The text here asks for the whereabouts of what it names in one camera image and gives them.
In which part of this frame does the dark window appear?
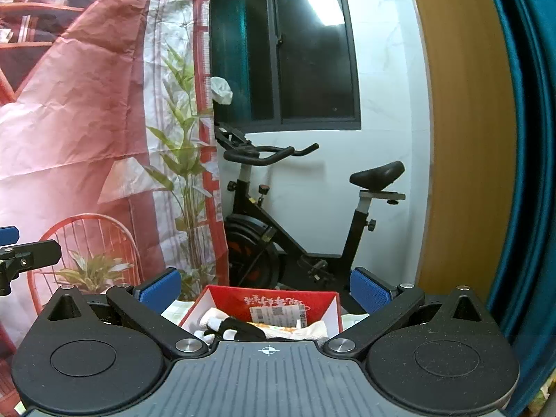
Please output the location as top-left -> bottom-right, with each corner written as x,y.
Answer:
204,0 -> 362,131

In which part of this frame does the white plastic bag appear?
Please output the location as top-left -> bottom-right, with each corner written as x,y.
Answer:
210,76 -> 234,106

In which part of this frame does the wooden door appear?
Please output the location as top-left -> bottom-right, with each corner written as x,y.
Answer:
404,0 -> 518,344

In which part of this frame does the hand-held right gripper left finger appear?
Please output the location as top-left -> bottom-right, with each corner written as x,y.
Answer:
43,268 -> 210,360

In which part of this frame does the red strawberry print box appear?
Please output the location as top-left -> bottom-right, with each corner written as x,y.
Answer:
179,284 -> 344,348

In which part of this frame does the black exercise bike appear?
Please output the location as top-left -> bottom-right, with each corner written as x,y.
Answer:
213,124 -> 407,303

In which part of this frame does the black and white glove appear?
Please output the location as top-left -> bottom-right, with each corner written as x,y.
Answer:
193,308 -> 268,344

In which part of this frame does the printed backdrop cloth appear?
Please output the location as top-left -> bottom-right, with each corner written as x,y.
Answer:
0,0 -> 231,357

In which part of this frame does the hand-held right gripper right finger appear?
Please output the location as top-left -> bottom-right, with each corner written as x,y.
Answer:
321,266 -> 485,359

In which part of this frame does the orange floral oven mitt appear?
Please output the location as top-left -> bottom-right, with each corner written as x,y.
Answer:
252,319 -> 329,343

